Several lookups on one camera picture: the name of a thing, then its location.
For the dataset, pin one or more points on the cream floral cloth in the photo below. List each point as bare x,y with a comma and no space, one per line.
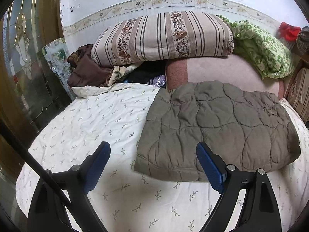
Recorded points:
119,72

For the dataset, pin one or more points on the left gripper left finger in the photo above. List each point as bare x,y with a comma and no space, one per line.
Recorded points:
49,213

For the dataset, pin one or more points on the striped floral folded quilt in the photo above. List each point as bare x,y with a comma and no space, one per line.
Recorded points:
163,36

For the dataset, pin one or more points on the brown garment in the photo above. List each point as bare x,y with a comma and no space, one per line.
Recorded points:
85,71

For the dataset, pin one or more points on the green white patterned blanket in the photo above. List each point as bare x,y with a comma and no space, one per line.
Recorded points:
271,58

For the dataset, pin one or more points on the olive quilted puffer jacket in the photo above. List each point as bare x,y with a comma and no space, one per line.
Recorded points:
250,130

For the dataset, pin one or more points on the striped floral cushion at right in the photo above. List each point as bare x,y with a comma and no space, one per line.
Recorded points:
298,95

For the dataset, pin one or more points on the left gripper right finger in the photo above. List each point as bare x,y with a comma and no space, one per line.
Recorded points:
259,211

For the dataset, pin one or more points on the white leaf-print bed sheet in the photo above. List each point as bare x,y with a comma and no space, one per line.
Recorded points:
125,200

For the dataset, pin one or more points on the pink bed blanket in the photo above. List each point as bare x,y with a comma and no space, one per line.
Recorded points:
232,69

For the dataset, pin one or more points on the dark checked garment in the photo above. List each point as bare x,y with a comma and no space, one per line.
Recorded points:
302,40

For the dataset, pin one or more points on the floral plastic bag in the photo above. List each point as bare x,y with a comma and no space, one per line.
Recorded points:
56,54

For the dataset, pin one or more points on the red cloth item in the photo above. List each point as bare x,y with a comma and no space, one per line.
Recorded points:
288,32

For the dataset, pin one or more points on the stained glass wooden door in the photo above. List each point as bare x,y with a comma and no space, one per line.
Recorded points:
31,93

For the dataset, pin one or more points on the purple cloth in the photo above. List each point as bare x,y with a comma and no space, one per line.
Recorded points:
159,81

